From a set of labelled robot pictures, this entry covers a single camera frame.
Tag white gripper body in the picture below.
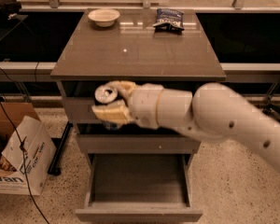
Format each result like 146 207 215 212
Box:
128 84 164 130

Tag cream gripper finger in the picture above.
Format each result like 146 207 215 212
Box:
105 80 137 100
91 100 134 124

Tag blue pepsi can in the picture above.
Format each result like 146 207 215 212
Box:
94 85 121 131

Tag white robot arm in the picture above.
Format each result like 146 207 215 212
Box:
91 81 280 173

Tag grey middle drawer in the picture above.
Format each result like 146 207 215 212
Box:
77 124 201 154

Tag grey drawer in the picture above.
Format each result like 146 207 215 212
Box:
62 80 217 125
77 124 201 154
76 154 203 223

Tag grey top drawer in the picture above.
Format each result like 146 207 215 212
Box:
62 80 217 125

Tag grey drawer cabinet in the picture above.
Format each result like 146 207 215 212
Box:
49 7 228 161

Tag grey bottom drawer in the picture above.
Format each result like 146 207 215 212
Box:
76 154 203 223

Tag white bowl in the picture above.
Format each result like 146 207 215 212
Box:
88 8 120 27

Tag blue chip bag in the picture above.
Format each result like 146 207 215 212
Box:
153 8 184 31

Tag black table leg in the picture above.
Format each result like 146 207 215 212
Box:
48 122 73 176

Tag white cardboard box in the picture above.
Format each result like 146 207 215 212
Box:
0 102 56 195

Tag black office chair base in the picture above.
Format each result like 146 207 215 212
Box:
262 83 280 120

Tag black bag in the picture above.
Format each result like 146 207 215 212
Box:
0 0 21 21

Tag black cable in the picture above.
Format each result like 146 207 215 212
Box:
0 61 50 224

